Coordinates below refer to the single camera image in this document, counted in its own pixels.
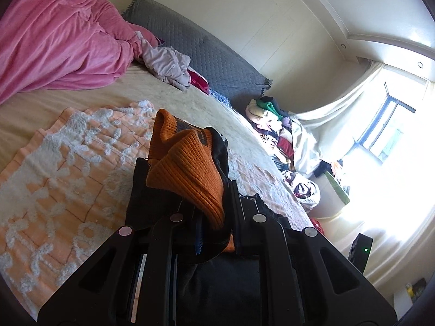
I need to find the orange knit sock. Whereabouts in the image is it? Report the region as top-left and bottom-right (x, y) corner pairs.
(145, 109), (235, 253)

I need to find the orange white tufted blanket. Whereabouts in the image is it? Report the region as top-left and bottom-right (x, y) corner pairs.
(0, 100), (160, 323)

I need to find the red cloth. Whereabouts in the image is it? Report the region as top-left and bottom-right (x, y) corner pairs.
(188, 71), (209, 95)

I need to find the cream curtain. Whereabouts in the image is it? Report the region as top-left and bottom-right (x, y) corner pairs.
(289, 59), (435, 286)

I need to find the pink blanket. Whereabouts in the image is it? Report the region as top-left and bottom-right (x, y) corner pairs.
(0, 0), (160, 104)

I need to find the cream bedspread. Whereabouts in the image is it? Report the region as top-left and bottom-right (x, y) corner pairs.
(0, 64), (315, 231)

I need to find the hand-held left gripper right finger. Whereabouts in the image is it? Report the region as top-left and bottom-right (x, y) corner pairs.
(230, 180), (398, 326)

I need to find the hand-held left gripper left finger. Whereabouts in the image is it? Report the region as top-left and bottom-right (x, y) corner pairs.
(37, 203), (205, 326)

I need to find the black device with green light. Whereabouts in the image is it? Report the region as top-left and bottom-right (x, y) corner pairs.
(347, 233), (374, 274)

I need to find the lavender cloth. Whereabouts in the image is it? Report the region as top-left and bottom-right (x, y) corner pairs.
(134, 30), (192, 92)

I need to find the grey quilted headboard cushion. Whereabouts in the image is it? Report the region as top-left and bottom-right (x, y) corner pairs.
(122, 0), (273, 116)

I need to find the blue patterned cloth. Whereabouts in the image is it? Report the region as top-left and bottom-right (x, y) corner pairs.
(208, 88), (233, 107)

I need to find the black white patterned cloth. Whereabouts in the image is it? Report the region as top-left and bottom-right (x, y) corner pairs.
(282, 170), (322, 211)

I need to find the pile of clothes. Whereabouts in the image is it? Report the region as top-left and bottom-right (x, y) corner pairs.
(245, 97), (306, 174)

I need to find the black window frame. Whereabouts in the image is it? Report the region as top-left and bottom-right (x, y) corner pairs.
(352, 81), (417, 164)

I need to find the small red item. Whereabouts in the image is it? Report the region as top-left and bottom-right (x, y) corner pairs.
(310, 218), (326, 236)

